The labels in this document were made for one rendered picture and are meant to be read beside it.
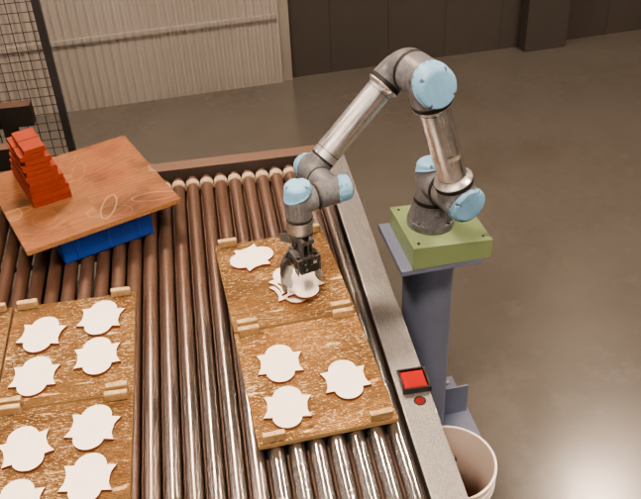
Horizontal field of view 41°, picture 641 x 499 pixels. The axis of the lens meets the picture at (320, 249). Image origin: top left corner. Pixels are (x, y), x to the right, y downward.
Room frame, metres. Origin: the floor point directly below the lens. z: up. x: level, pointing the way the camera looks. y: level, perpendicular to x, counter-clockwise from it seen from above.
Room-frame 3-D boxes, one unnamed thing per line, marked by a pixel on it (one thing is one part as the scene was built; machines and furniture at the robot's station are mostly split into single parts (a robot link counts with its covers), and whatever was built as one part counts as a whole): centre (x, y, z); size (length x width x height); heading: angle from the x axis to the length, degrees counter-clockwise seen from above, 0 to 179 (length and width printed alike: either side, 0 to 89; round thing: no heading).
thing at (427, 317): (2.24, -0.36, 0.44); 0.38 x 0.38 x 0.87; 11
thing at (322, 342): (1.60, 0.04, 0.93); 0.41 x 0.35 x 0.02; 11
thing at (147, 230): (2.35, 0.74, 0.97); 0.31 x 0.31 x 0.10; 29
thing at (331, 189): (1.98, -0.03, 1.26); 0.11 x 0.11 x 0.08; 24
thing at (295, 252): (1.91, 0.05, 1.10); 0.09 x 0.08 x 0.12; 24
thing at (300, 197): (1.92, 0.05, 1.26); 0.09 x 0.08 x 0.11; 114
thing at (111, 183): (2.40, 0.78, 1.03); 0.50 x 0.50 x 0.02; 29
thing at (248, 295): (2.01, 0.12, 0.93); 0.41 x 0.35 x 0.02; 11
